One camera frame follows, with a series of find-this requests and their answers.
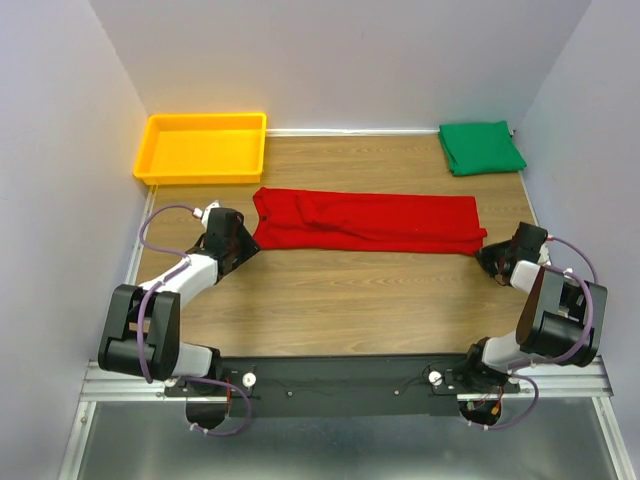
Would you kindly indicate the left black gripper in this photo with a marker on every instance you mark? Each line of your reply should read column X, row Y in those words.
column 250, row 247

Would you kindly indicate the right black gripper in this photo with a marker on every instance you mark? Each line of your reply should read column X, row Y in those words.
column 485, row 255

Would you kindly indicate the red t shirt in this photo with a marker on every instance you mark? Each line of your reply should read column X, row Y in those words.
column 375, row 222

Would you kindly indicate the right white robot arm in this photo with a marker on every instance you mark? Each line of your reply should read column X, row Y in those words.
column 562, row 319

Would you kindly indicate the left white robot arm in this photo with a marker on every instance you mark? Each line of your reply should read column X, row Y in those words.
column 142, row 333

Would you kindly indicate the folded green t shirt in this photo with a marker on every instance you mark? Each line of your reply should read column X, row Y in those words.
column 480, row 148

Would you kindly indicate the yellow plastic tray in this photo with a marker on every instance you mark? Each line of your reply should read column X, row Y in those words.
column 202, row 149

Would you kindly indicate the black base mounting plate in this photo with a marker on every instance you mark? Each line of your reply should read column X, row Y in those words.
column 340, row 386

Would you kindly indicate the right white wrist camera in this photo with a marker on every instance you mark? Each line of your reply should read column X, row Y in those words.
column 544, row 253

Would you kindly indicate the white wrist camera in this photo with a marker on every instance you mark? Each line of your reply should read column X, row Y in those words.
column 544, row 253
column 203, row 214

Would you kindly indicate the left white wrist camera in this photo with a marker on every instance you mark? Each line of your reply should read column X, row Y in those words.
column 203, row 214

